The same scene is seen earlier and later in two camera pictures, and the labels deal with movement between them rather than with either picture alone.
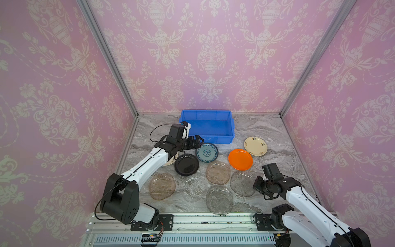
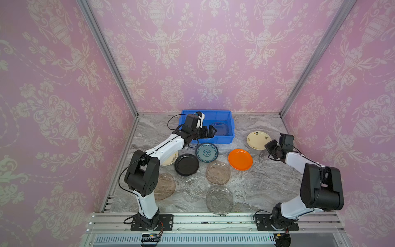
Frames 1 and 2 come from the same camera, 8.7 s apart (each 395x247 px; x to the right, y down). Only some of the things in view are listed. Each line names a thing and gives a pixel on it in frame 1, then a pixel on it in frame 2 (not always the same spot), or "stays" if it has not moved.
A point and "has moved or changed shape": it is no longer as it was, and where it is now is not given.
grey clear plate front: [219, 199] stays
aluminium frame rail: [210, 229] stays
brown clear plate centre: [218, 172] stays
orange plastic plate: [240, 159] stays
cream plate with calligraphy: [255, 146] has moved or changed shape
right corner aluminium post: [343, 11] stays
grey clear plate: [242, 183] → [222, 128]
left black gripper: [193, 145] → [205, 135]
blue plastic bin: [213, 126] stays
